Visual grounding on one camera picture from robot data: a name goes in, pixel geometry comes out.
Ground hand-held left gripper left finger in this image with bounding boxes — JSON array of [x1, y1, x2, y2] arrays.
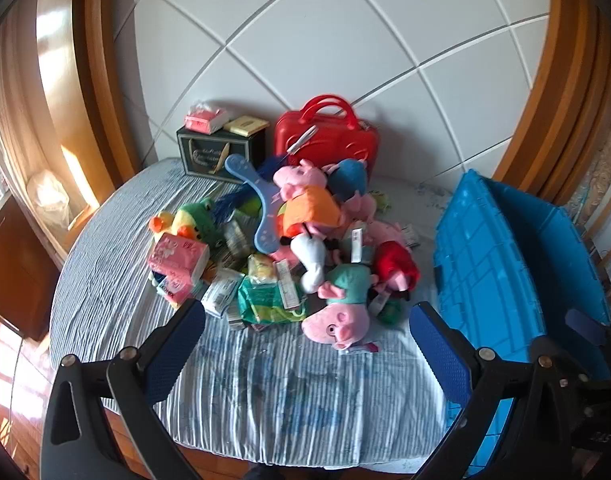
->
[[39, 299, 207, 480]]

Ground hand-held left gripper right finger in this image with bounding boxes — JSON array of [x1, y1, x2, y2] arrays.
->
[[409, 301, 576, 480]]

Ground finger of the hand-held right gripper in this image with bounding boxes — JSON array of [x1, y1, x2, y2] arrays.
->
[[565, 307, 611, 386]]

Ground blue plastic crate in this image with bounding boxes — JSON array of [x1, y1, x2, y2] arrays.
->
[[433, 169, 611, 471]]

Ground green wipes pack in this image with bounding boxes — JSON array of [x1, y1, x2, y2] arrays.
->
[[236, 275, 307, 325]]

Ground white bird plush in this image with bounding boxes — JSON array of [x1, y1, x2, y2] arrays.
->
[[289, 235, 332, 295]]

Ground pink and lime pack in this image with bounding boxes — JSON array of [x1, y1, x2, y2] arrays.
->
[[154, 275, 198, 310]]

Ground white wipes pack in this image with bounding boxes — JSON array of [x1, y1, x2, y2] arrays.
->
[[201, 267, 246, 318]]

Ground pig plush red dress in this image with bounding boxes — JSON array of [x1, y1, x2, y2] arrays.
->
[[353, 217, 421, 306]]

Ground pig plush teal shirt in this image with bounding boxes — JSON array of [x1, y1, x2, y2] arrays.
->
[[301, 264, 386, 353]]

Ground striped bed sheet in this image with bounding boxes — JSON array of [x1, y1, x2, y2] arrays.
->
[[49, 157, 466, 463]]

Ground yellow snack pack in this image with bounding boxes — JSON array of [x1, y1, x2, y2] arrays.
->
[[248, 254, 277, 282]]

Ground long white box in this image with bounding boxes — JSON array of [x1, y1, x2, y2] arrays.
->
[[274, 259, 299, 309]]

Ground grey striped folded pack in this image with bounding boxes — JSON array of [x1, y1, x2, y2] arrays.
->
[[224, 212, 254, 257]]

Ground duck plush green frog hood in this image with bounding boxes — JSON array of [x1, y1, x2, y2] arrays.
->
[[149, 197, 227, 251]]

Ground white barcode box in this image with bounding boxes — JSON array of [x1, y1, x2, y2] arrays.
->
[[349, 227, 365, 264]]

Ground blue plastic boomerang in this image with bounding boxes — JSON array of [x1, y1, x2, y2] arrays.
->
[[224, 154, 297, 253]]

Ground dark wooden cabinet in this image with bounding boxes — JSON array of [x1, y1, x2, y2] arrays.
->
[[0, 195, 61, 343]]

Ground pig plush orange dress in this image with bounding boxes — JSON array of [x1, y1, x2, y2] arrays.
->
[[272, 159, 353, 251]]

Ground clear plastic bag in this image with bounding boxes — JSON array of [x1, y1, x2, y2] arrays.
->
[[29, 170, 71, 228]]

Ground pig plush blue shirt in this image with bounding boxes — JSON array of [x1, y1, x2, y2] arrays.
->
[[325, 158, 379, 221]]

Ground black gift box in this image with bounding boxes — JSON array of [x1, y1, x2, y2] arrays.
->
[[176, 127, 270, 184]]

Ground small pink tissue pack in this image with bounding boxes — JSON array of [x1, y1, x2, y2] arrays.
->
[[184, 102, 227, 135]]

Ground small yellow box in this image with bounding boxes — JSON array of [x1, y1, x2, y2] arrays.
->
[[223, 115, 271, 137]]

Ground red plastic carry case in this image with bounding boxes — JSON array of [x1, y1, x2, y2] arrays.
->
[[272, 94, 381, 176]]

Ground beige curtain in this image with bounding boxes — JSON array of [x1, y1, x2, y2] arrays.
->
[[0, 25, 71, 271]]

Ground wooden wall trim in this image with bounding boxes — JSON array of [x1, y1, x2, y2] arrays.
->
[[493, 0, 611, 211], [35, 0, 156, 258]]

